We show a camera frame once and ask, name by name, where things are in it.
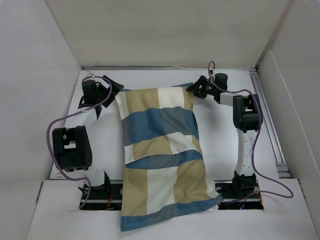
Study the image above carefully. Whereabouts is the aluminium rail right side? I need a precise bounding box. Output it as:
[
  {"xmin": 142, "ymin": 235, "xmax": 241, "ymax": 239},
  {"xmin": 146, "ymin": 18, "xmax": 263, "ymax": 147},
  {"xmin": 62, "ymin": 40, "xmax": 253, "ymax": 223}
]
[{"xmin": 249, "ymin": 68, "xmax": 292, "ymax": 179}]

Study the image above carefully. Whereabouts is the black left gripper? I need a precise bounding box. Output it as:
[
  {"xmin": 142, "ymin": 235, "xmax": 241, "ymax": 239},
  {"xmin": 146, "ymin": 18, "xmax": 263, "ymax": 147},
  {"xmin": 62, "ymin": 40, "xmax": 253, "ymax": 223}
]
[{"xmin": 95, "ymin": 76, "xmax": 124, "ymax": 107}]

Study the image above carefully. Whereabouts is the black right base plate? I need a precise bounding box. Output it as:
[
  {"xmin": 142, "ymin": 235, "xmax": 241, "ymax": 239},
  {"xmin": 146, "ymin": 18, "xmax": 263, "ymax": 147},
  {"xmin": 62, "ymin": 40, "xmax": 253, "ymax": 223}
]
[{"xmin": 215, "ymin": 181, "xmax": 264, "ymax": 210}]

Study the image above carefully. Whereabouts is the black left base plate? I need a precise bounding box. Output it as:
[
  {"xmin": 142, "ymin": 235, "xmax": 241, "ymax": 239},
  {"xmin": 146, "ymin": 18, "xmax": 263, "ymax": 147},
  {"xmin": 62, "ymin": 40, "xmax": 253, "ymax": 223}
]
[{"xmin": 80, "ymin": 180, "xmax": 123, "ymax": 211}]

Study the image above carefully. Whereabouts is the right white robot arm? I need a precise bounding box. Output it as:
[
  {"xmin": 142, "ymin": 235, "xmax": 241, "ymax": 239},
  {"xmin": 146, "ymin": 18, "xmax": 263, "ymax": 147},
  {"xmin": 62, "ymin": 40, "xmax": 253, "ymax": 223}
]
[{"xmin": 186, "ymin": 73, "xmax": 262, "ymax": 201}]

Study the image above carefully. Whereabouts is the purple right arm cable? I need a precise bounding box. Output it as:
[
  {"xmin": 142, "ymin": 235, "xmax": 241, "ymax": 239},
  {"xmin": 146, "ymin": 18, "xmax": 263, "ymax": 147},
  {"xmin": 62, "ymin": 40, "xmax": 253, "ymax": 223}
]
[{"xmin": 207, "ymin": 60, "xmax": 295, "ymax": 203}]

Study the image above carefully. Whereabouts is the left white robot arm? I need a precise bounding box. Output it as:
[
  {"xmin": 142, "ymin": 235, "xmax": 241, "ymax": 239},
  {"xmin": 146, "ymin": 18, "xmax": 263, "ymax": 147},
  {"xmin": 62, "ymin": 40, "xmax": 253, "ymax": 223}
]
[{"xmin": 47, "ymin": 75, "xmax": 124, "ymax": 199}]

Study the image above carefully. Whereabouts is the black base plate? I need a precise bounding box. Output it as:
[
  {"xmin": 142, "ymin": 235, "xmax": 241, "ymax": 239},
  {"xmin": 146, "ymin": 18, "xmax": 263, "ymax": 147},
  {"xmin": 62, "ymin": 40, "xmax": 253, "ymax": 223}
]
[
  {"xmin": 80, "ymin": 180, "xmax": 123, "ymax": 211},
  {"xmin": 215, "ymin": 181, "xmax": 264, "ymax": 210}
]

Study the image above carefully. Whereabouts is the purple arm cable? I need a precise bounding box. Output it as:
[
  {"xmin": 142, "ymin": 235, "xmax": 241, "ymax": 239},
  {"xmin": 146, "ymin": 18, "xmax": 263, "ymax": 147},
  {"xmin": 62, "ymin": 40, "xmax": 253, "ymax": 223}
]
[
  {"xmin": 207, "ymin": 60, "xmax": 295, "ymax": 203},
  {"xmin": 46, "ymin": 73, "xmax": 113, "ymax": 210}
]

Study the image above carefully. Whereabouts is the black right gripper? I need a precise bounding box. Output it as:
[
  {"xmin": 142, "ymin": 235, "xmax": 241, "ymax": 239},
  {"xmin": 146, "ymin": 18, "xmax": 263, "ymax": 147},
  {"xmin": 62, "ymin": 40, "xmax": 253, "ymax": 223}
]
[{"xmin": 186, "ymin": 75, "xmax": 217, "ymax": 99}]

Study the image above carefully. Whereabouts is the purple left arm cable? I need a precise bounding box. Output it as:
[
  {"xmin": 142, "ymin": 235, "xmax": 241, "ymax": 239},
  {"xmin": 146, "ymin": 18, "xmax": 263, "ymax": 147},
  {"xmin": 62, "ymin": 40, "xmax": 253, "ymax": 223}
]
[{"xmin": 46, "ymin": 73, "xmax": 113, "ymax": 210}]

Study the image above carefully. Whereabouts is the plaid beige blue pillowcase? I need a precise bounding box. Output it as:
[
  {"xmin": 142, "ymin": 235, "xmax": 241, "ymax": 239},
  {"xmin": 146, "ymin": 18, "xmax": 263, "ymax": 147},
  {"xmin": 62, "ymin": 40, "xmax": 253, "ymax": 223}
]
[{"xmin": 115, "ymin": 84, "xmax": 223, "ymax": 232}]

